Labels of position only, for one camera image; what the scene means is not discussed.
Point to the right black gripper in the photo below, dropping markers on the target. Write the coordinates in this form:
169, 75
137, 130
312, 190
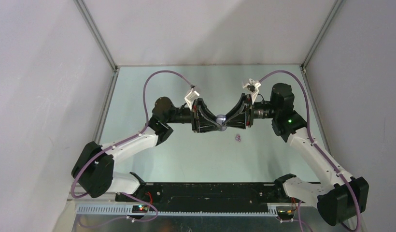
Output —
242, 113

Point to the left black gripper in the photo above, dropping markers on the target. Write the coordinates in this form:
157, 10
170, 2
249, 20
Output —
203, 120

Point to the purple earbud charging case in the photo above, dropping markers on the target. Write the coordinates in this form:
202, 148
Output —
221, 121

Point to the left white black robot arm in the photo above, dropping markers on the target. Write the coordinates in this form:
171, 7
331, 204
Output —
94, 169

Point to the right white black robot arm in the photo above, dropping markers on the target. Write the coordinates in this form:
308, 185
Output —
339, 196

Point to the purple earbud centre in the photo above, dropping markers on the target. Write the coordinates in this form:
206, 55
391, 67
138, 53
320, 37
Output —
238, 138

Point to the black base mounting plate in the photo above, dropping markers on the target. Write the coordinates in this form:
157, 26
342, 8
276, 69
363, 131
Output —
216, 198

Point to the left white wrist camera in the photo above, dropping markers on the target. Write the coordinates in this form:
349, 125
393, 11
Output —
192, 94

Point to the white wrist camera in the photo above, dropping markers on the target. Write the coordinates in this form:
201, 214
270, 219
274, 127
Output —
192, 94
252, 86

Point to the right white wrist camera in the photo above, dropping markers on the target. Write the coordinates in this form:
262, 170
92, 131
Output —
252, 86

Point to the left aluminium corner post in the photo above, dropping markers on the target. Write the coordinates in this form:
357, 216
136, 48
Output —
94, 30

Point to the aluminium corner post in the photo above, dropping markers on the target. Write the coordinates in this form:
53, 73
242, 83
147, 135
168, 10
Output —
335, 9
94, 30

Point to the right aluminium corner post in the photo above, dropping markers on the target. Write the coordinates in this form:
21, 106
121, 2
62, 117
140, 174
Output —
335, 9

